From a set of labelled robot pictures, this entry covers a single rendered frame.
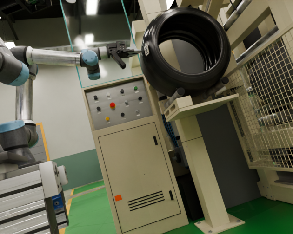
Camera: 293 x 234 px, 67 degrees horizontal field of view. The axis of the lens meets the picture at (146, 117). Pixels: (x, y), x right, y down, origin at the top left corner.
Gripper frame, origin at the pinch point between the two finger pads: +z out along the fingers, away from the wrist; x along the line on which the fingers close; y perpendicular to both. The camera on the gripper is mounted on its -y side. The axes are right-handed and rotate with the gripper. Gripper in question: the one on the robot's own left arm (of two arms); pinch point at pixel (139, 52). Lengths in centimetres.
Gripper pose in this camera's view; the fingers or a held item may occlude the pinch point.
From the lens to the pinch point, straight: 144.0
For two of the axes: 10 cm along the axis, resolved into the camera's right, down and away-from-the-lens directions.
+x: -1.1, 1.9, 9.8
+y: -1.8, -9.7, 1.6
